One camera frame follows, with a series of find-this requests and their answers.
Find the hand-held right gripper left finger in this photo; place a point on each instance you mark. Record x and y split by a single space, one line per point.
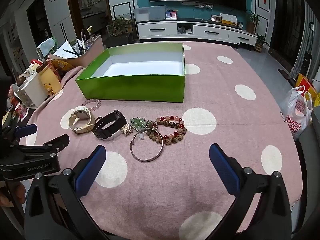
90 172

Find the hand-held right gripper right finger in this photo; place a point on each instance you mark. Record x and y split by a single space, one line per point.
225 170

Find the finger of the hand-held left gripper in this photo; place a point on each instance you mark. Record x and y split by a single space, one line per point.
53 142
27 129

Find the cream wrist watch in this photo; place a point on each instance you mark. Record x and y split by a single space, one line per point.
80 116

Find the black wrist watch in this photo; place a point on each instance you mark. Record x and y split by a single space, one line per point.
110 121

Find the silver metal bangle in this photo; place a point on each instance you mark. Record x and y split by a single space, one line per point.
146 160

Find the green cardboard box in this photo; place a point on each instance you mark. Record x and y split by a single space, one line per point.
130 87

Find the person's left hand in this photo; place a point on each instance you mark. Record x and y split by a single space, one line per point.
12 192

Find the white storage basket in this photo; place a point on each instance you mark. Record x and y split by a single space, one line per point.
33 90

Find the pink polka-dot tablecloth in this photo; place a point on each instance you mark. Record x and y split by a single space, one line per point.
225 120

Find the yellow bear bottle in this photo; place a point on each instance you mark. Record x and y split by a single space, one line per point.
48 81

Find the yellow snack bag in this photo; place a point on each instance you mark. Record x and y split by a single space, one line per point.
62 65

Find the pale green chair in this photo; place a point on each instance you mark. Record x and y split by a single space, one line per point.
46 47

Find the white paper sheet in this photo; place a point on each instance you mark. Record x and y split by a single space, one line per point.
62 51

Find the white plastic shopping bag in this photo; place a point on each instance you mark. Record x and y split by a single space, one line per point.
296 120

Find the dark pencil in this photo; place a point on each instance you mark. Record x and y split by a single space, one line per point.
71 52

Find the pink desk organiser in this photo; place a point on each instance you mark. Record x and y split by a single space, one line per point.
93 48

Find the cream flower pen topper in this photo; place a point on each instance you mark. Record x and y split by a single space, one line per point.
89 29

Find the yellow and red paper bag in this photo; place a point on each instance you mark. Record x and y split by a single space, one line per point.
306 83

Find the small floor potted plant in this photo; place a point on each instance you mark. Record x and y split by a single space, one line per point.
260 45

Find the white tv cabinet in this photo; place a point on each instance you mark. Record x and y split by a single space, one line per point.
215 31

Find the small black alarm clock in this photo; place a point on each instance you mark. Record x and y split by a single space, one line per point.
240 25

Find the potted plant in brown pot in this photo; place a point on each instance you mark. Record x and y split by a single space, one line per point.
252 25

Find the grey striped curtain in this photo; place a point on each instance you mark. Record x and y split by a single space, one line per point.
306 42

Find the yellow and white flat box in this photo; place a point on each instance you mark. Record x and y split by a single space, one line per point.
228 18

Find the small white device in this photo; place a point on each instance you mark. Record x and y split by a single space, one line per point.
216 18

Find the clear plastic storage box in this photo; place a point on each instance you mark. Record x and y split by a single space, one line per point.
148 13

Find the small blue and red stand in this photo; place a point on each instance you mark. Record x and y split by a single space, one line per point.
171 15

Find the grey soundbar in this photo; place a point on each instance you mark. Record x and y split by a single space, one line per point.
190 3

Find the white wall power strip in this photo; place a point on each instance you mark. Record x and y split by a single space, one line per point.
207 5

